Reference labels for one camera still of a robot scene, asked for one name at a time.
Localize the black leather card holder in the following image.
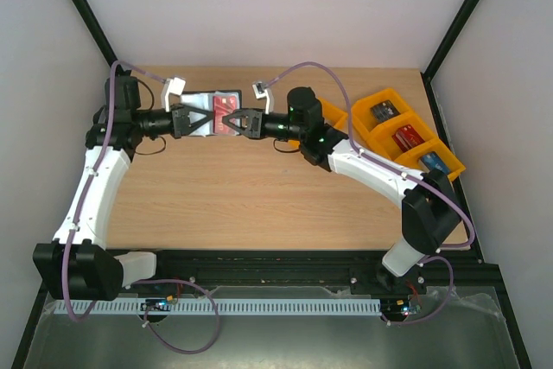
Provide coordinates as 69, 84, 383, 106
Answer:
180, 90, 242, 118

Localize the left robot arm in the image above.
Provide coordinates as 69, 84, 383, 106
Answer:
33, 75, 213, 301

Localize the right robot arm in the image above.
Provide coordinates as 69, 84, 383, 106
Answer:
222, 87, 461, 293

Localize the yellow bin with white cards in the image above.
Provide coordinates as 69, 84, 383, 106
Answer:
287, 89, 346, 147

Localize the yellow bin with black cards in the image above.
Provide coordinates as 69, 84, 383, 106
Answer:
352, 88, 411, 131

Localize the yellow bin with red cards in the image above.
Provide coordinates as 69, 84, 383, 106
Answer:
365, 111, 437, 162

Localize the black card stack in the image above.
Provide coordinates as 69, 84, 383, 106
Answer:
370, 100, 400, 123

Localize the red VIP card stack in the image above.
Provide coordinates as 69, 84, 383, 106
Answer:
391, 124, 424, 152

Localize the yellow bin with blue cards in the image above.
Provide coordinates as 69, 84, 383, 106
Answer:
395, 139, 466, 181

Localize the blue card stack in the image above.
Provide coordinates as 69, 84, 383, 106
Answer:
418, 151, 451, 175

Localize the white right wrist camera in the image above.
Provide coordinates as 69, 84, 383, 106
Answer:
252, 81, 274, 114

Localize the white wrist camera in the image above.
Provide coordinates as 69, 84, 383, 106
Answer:
161, 77, 186, 112
252, 81, 274, 114

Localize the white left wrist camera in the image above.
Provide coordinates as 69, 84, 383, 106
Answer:
161, 77, 186, 112

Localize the black frame post left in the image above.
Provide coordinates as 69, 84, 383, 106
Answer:
71, 0, 118, 66

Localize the black frame post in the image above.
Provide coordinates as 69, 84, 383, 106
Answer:
423, 0, 509, 80
71, 0, 118, 66

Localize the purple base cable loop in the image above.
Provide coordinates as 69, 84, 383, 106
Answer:
137, 278, 221, 353

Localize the white slotted cable duct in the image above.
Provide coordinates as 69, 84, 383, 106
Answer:
54, 297, 382, 315

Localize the black frame post right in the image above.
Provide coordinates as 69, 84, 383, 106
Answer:
423, 0, 509, 80

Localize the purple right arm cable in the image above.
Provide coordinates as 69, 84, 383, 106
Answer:
265, 60, 477, 327

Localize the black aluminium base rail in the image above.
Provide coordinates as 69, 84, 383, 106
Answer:
130, 249, 506, 297

